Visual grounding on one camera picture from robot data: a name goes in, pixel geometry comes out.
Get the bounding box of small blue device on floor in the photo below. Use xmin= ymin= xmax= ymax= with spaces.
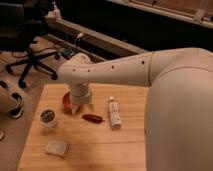
xmin=62 ymin=49 xmax=75 ymax=59

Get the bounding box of white sponge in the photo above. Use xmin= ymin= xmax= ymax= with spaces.
xmin=45 ymin=139 xmax=69 ymax=157

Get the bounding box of white tube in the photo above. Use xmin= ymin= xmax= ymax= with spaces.
xmin=108 ymin=96 xmax=122 ymax=129

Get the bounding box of dark red sausage toy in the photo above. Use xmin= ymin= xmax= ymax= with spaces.
xmin=82 ymin=114 xmax=103 ymax=123

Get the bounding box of white cup with dark contents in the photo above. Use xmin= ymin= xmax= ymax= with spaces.
xmin=40 ymin=109 xmax=57 ymax=128

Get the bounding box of black and white sneaker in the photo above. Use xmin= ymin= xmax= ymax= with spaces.
xmin=8 ymin=92 xmax=24 ymax=119

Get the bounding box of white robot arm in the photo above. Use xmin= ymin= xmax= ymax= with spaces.
xmin=58 ymin=48 xmax=213 ymax=171

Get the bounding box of red ceramic bowl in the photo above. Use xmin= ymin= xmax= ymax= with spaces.
xmin=62 ymin=92 xmax=72 ymax=112

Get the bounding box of white spray bottle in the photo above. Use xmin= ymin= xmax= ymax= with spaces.
xmin=47 ymin=1 xmax=62 ymax=19

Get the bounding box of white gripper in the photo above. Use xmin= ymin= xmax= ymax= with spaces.
xmin=69 ymin=83 xmax=94 ymax=115

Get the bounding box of black office chair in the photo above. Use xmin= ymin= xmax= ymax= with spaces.
xmin=0 ymin=0 xmax=60 ymax=88

